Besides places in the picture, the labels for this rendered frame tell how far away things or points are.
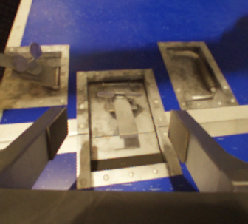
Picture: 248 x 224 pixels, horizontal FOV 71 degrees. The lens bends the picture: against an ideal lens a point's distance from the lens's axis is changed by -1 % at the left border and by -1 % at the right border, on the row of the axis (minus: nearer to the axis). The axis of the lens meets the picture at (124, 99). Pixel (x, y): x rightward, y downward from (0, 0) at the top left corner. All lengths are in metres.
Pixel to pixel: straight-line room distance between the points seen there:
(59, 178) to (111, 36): 0.26
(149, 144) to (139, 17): 0.28
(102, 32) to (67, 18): 0.08
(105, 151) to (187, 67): 0.22
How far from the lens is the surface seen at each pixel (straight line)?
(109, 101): 0.26
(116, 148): 0.25
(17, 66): 0.28
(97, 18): 0.41
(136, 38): 0.37
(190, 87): 0.34
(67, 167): 0.23
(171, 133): 0.16
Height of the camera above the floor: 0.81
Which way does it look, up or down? 9 degrees down
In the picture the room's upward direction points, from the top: 94 degrees counter-clockwise
